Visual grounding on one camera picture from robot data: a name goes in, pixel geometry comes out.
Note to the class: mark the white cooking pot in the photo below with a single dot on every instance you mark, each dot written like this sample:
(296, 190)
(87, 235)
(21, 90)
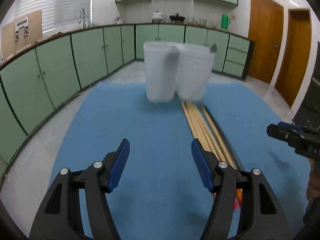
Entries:
(157, 17)

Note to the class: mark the white window blind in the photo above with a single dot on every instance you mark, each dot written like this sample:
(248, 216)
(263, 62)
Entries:
(55, 13)

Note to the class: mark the plain bamboo chopstick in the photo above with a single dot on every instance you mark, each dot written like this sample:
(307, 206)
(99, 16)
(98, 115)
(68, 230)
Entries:
(220, 142)

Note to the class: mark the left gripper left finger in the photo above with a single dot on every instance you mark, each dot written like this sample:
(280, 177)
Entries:
(59, 215)

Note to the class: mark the white double utensil holder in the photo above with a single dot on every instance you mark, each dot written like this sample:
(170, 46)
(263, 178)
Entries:
(160, 87)

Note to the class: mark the red-handled bamboo chopstick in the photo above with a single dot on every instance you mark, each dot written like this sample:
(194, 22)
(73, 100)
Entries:
(207, 137)
(199, 159)
(205, 128)
(206, 131)

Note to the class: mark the green lower kitchen cabinets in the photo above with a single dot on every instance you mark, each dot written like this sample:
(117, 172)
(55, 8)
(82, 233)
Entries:
(38, 80)

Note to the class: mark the operator hand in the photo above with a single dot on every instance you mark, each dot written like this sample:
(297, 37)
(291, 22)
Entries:
(312, 191)

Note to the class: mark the brown wooden door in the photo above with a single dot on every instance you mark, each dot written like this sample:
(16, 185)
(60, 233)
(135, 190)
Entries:
(266, 30)
(296, 54)

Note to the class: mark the green thermos jug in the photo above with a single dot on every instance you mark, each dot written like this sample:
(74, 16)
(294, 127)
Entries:
(225, 21)

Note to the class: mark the blue table mat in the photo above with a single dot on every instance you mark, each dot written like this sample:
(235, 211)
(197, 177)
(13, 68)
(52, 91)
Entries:
(160, 194)

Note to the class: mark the black appliance at right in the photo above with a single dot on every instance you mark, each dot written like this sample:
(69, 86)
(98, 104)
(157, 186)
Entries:
(308, 114)

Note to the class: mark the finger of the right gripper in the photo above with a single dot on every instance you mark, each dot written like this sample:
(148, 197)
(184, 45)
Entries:
(290, 126)
(281, 133)

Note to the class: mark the chrome sink faucet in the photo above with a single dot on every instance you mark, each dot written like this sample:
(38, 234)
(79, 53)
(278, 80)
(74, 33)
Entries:
(82, 18)

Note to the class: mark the cardboard box with device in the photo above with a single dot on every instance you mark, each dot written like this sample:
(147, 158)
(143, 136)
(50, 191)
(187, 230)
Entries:
(22, 32)

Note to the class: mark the black wok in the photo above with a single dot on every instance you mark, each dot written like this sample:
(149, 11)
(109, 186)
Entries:
(177, 18)

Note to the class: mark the black chopstick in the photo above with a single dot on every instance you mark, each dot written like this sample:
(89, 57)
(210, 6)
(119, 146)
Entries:
(226, 142)

